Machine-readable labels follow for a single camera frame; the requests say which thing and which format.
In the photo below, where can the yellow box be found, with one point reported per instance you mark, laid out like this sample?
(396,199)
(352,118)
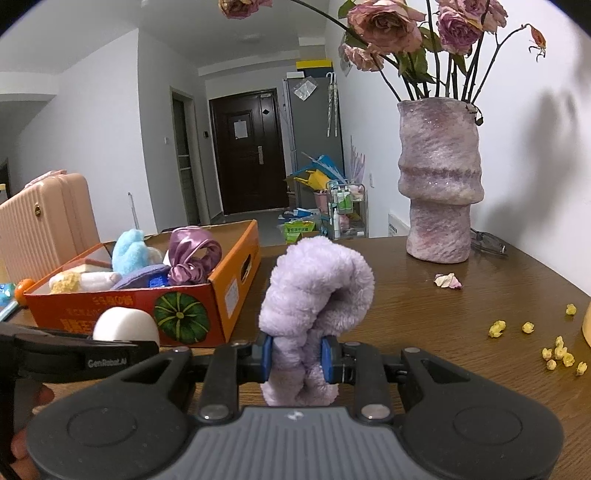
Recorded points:
(314,63)

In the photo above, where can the yellow plush toy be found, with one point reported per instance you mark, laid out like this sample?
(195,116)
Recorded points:
(64,282)

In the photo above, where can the pink ribbed suitcase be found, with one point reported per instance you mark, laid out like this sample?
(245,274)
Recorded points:
(46,221)

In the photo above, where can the red cardboard box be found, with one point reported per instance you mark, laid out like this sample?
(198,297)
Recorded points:
(231,286)

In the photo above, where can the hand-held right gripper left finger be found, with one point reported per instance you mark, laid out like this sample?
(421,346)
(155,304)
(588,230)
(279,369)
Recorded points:
(266,360)

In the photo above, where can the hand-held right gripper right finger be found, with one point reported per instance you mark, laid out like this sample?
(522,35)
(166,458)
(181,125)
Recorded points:
(328,360)

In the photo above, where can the cream bear mug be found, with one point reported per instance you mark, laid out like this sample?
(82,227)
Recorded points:
(587,325)

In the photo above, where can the purple knitted pouch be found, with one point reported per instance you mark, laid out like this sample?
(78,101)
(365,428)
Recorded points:
(138,278)

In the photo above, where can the lavender fluffy headband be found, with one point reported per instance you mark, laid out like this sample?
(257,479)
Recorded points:
(314,286)

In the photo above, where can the pink bin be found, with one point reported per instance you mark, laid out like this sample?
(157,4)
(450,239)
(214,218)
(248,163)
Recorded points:
(321,202)

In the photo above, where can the blue tissue pack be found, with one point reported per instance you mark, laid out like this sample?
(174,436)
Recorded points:
(5,293)

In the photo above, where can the fallen rose petal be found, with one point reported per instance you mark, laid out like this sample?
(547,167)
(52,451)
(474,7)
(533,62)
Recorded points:
(448,281)

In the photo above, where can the orange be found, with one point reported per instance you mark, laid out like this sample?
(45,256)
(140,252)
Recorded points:
(23,290)

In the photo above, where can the clear plastic bag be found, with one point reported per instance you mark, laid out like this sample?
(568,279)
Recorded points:
(304,88)

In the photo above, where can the white round sponge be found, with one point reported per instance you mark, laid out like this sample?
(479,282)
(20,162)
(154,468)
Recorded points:
(124,325)

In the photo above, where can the purple satin scrunchie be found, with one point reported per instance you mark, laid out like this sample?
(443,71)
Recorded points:
(191,258)

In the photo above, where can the brown sponge block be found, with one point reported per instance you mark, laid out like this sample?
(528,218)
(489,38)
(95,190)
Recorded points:
(87,267)

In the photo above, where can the lavender feathery decoration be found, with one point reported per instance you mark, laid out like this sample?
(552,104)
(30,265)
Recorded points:
(358,161)

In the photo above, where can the pile of blue yellow bags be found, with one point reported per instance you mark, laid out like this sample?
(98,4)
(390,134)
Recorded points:
(318,173)

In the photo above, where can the blue plush toy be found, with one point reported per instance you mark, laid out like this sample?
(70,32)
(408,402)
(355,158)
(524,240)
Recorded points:
(129,254)

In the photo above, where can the white folded umbrella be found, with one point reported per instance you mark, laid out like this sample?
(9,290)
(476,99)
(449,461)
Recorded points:
(332,104)

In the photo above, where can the grey refrigerator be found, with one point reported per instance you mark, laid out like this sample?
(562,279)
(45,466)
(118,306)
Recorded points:
(314,134)

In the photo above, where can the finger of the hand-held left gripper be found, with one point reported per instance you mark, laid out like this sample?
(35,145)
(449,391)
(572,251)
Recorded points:
(51,333)

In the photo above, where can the storage cart with bottles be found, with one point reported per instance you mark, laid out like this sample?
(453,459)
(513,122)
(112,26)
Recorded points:
(346,207)

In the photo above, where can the scattered yellow flower bits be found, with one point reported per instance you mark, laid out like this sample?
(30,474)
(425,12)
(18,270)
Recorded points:
(558,353)

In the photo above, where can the brown cardboard box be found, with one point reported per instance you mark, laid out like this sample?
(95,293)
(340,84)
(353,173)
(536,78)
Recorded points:
(291,191)

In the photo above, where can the green package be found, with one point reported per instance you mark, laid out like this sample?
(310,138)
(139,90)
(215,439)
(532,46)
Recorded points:
(299,233)

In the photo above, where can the person's left hand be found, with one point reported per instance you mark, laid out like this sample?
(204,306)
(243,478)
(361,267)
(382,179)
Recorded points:
(23,454)

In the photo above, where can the dark entrance door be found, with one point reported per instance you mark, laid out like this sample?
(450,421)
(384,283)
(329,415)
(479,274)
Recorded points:
(249,157)

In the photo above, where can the eyeglasses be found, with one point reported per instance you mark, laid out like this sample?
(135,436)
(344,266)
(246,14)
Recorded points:
(489,243)

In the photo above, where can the grey interior door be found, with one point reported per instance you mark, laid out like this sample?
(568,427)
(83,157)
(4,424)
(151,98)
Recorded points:
(187,161)

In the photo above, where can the mottled purple vase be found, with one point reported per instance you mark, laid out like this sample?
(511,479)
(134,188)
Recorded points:
(438,184)

